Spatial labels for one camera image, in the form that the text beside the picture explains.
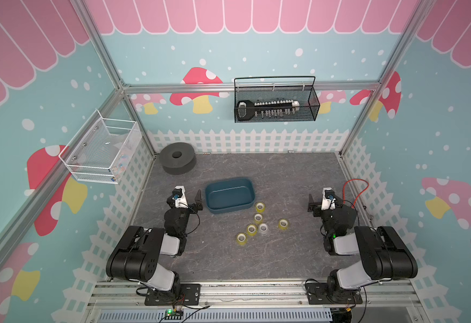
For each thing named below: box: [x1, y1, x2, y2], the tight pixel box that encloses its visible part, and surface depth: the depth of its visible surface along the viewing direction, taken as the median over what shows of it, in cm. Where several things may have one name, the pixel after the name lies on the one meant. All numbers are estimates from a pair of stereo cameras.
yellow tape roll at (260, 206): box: [255, 201, 266, 213], surface depth 99 cm
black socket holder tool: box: [236, 99, 301, 121], surface depth 91 cm
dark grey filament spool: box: [159, 141, 197, 176], surface depth 115 cm
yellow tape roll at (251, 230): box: [247, 224, 258, 237], surface depth 91 cm
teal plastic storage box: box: [205, 176, 256, 214], surface depth 104 cm
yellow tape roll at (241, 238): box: [236, 232, 247, 246], surface depth 89 cm
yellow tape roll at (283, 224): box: [278, 218, 289, 231], surface depth 93 cm
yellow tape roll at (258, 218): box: [253, 212, 264, 225], surface depth 96 cm
